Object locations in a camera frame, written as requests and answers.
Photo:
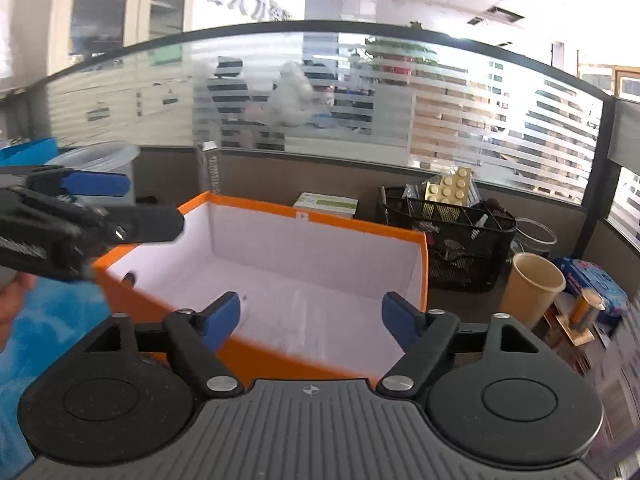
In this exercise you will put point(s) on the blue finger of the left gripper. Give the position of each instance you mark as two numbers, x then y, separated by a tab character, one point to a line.
127	225
92	183

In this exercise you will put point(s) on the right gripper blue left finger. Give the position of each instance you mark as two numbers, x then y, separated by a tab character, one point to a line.
218	321

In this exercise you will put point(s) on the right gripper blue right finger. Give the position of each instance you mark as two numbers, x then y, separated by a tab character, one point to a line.
403	321

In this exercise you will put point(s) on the person left hand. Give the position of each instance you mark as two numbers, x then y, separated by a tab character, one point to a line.
11	303

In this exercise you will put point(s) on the Starbucks plastic cup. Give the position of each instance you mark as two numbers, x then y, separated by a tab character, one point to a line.
115	157

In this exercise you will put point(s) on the blue paper bag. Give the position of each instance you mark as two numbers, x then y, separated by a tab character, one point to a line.
31	153

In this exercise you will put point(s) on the AGON colourful desk mat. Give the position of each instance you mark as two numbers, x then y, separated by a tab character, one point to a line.
55	316

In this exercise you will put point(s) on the orange cardboard box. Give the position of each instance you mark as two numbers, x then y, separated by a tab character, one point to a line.
310	285

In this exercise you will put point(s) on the black mesh desk organizer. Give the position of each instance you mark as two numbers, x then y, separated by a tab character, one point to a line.
467	246

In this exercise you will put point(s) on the grey tall product box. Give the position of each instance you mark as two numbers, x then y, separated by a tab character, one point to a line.
208	167

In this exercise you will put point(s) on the green white flat box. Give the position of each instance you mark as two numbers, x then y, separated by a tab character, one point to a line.
344	207

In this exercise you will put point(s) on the brown paper cup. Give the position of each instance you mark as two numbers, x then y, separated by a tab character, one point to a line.
533	284

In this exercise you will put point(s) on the yellow building block plate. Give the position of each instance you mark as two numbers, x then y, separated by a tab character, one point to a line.
452	187

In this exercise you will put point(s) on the glass jar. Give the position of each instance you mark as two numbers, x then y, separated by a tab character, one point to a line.
533	237

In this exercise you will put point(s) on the beige storage cabinet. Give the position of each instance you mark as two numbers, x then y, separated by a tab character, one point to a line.
80	30

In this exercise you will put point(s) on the blue wet wipes pack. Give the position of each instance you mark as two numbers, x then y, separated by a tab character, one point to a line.
580	274

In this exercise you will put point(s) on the gold copper coil spool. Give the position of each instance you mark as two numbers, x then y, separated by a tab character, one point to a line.
589	305

